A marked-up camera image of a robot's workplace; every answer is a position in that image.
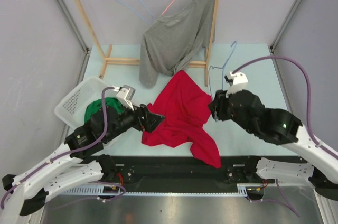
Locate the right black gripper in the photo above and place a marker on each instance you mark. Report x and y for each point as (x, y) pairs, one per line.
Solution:
(217, 106)

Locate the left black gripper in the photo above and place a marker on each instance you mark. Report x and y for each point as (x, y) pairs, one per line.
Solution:
(150, 121)

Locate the red t shirt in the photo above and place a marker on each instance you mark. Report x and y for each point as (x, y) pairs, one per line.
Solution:
(185, 108)

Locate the green t shirt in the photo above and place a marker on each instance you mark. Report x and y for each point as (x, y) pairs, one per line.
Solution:
(96, 105)

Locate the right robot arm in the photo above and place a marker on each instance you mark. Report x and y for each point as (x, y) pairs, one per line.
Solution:
(280, 127)

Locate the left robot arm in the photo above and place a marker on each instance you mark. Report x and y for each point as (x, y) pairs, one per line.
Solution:
(30, 191)

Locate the grey t shirt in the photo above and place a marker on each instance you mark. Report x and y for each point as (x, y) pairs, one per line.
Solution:
(172, 41)

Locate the white plastic basket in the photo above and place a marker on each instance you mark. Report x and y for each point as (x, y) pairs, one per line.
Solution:
(71, 110)

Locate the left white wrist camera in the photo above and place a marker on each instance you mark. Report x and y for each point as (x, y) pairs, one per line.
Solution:
(125, 94)

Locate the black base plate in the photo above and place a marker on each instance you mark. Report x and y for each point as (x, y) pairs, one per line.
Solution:
(179, 170)

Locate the white cable duct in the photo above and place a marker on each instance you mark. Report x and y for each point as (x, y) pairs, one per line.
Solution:
(162, 189)

